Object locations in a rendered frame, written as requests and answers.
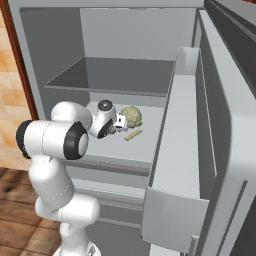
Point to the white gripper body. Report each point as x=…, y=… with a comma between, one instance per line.
x=124, y=122

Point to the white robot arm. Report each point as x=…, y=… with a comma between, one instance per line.
x=50, y=140

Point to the yellow butter stick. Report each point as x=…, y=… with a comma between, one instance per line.
x=133, y=135

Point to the grey fridge shelf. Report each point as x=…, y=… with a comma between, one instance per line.
x=126, y=75

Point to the grey fridge door bin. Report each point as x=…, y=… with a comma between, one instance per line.
x=180, y=133

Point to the grey fridge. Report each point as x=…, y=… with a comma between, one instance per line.
x=133, y=33

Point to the grey fridge door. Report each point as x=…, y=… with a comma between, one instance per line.
x=230, y=133

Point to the pale green cauliflower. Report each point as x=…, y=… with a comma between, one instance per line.
x=133, y=116

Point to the brown wooden side panel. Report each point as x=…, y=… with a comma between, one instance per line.
x=18, y=56

